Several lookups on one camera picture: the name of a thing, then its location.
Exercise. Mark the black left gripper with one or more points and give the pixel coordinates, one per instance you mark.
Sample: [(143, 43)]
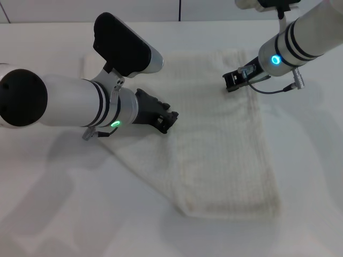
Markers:
[(147, 108)]

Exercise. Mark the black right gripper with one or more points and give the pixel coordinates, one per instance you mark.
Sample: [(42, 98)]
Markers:
[(249, 77)]

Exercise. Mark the white ribbed towel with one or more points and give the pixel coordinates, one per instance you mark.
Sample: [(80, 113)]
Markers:
[(214, 150)]

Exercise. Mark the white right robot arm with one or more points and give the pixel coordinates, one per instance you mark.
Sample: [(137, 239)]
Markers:
[(300, 40)]

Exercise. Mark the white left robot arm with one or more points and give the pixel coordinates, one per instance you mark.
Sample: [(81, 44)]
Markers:
[(72, 101)]

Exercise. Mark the clear plug on right gripper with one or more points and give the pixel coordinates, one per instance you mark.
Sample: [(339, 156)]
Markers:
[(246, 70)]

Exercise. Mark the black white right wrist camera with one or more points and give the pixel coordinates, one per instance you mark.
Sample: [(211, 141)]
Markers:
[(268, 4)]

